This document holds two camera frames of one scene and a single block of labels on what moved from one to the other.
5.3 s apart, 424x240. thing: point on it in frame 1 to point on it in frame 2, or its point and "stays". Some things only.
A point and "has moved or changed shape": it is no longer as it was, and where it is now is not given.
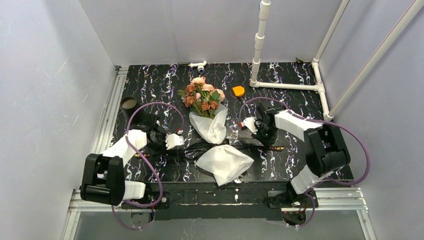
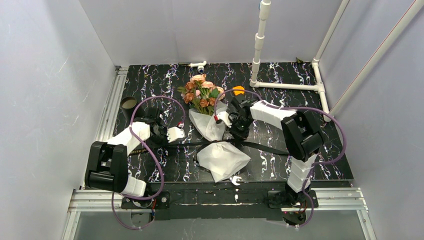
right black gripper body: (265, 133) to (237, 122)
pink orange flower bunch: (201, 97) stays
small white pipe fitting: (200, 65) stays
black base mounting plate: (245, 201) stays
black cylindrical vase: (128, 105) stays
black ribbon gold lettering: (190, 149) has moved or changed shape
